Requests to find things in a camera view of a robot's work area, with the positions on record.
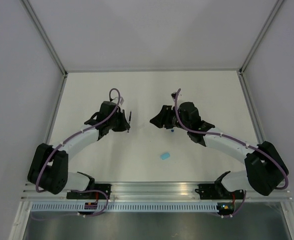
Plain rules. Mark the right aluminium frame post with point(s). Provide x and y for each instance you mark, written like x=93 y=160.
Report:
x=267 y=24

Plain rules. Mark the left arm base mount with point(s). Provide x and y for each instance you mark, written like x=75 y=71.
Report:
x=81 y=186

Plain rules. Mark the left aluminium frame post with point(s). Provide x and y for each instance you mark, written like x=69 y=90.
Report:
x=43 y=35

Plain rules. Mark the slotted cable duct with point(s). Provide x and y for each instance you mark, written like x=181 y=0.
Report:
x=139 y=207

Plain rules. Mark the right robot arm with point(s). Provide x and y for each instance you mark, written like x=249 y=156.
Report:
x=264 y=168

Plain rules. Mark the light blue eraser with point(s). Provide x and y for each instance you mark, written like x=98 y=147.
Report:
x=165 y=156

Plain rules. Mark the aluminium frame post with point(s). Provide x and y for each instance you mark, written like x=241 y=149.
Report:
x=267 y=24
x=43 y=35

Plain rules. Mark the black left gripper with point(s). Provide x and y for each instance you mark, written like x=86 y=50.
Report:
x=124 y=126

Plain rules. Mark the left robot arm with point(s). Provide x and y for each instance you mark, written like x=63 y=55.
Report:
x=49 y=170

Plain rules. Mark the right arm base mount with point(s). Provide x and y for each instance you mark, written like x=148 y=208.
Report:
x=216 y=191

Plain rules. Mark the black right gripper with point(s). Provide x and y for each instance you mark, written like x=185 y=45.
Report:
x=164 y=117

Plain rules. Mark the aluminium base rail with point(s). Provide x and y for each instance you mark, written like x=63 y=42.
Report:
x=153 y=192

